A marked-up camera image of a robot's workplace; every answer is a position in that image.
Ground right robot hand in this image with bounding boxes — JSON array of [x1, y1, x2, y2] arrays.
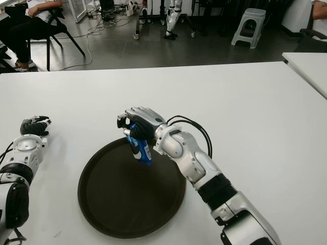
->
[[116, 106, 168, 140]]

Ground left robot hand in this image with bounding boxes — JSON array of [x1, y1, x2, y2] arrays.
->
[[19, 115, 52, 136]]

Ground blue Oreo cookie packet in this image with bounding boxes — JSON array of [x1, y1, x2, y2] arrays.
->
[[125, 124, 154, 167]]

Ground round dark brown tray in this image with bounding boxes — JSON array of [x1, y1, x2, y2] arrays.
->
[[77, 137, 186, 239]]

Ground seated person black trousers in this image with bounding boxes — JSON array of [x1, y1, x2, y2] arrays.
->
[[0, 0, 63, 72]]

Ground black folding chair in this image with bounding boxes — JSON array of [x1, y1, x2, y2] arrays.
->
[[27, 7, 86, 71]]

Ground white humanoid robot leg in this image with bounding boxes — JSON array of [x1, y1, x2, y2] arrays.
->
[[163, 0, 182, 40]]

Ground grey plastic stool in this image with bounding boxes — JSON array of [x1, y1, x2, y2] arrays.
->
[[230, 7, 266, 49]]

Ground white side table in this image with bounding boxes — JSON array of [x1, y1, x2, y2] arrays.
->
[[281, 52, 327, 100]]

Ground black office chair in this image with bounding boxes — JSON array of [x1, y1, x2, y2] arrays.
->
[[293, 15, 327, 53]]

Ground person in white shirt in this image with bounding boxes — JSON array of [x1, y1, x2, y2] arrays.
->
[[310, 0, 327, 41]]

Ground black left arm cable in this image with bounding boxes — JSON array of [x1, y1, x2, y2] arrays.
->
[[0, 141, 26, 245]]

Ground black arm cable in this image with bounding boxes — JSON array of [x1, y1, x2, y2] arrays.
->
[[166, 115, 213, 158], [0, 141, 26, 245]]

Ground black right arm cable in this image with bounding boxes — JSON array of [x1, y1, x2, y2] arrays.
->
[[166, 115, 213, 158]]

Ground black chair frame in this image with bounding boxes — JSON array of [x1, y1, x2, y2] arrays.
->
[[0, 45, 17, 74]]

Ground white floor cable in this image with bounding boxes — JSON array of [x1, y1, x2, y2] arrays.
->
[[55, 15, 128, 71]]

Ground black wheeled frame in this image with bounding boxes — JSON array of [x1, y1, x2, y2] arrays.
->
[[132, 0, 197, 40]]

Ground tangled floor cables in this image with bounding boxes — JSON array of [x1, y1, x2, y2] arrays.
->
[[98, 4, 128, 28]]

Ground white leaning frame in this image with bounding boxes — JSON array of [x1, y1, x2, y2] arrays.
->
[[67, 0, 87, 23]]

